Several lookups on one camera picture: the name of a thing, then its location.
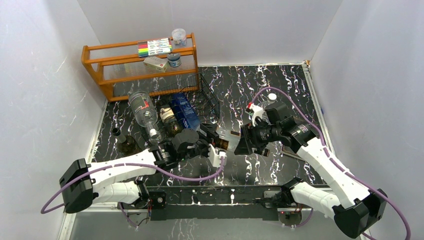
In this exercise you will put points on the square clear liquor bottle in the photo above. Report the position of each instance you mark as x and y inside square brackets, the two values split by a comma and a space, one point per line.
[227, 139]

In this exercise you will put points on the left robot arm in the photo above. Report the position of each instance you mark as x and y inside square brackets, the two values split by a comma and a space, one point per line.
[84, 184]

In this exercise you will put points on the clear plastic round container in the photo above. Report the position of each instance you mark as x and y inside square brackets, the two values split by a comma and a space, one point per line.
[179, 37]

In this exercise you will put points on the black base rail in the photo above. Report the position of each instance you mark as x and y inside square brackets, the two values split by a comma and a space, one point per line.
[221, 202]

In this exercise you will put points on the pack of coloured markers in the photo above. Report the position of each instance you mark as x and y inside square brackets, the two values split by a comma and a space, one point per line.
[154, 47]

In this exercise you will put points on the orange wooden shelf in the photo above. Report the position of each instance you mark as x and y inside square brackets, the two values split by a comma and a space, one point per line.
[118, 63]

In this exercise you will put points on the small white cardboard box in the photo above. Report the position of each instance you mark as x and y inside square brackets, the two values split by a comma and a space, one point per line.
[156, 63]

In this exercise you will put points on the black wire wine rack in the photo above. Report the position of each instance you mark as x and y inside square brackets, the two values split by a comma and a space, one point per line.
[198, 93]

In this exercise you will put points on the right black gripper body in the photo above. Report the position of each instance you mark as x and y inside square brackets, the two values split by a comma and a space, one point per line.
[262, 135]

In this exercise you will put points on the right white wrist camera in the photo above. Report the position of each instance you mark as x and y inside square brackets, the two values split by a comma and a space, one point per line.
[256, 113]

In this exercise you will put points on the dark hardcover book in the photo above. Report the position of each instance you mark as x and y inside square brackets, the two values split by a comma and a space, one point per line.
[285, 151]

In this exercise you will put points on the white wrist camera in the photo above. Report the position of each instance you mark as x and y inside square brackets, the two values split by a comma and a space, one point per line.
[217, 157]
[256, 113]

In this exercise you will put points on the blue water bottle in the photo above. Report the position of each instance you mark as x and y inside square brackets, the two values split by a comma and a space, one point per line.
[184, 112]

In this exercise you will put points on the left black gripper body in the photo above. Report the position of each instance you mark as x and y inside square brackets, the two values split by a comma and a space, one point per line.
[202, 147]

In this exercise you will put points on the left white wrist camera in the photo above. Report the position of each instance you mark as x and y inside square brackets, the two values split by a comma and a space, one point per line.
[217, 157]

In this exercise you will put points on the small blue tin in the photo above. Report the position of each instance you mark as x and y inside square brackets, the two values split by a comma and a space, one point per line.
[174, 59]

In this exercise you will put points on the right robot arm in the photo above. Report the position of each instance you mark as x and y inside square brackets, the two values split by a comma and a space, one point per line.
[353, 206]

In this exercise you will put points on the clear bottle red label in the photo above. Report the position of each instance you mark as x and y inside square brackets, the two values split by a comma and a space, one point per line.
[145, 113]

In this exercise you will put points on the dark wine bottle white label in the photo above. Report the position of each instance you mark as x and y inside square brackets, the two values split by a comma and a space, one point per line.
[168, 118]

